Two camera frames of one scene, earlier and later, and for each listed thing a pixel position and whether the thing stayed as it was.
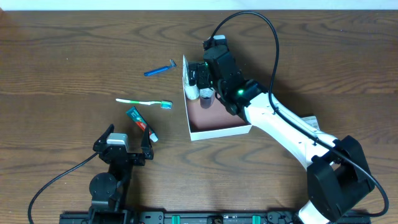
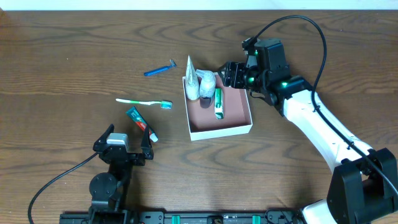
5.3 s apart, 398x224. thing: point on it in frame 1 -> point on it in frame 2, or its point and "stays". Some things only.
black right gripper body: [203, 74] -> [237, 75]
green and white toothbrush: [164, 104] stays
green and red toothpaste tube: [136, 116] stays
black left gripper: [125, 156] stays
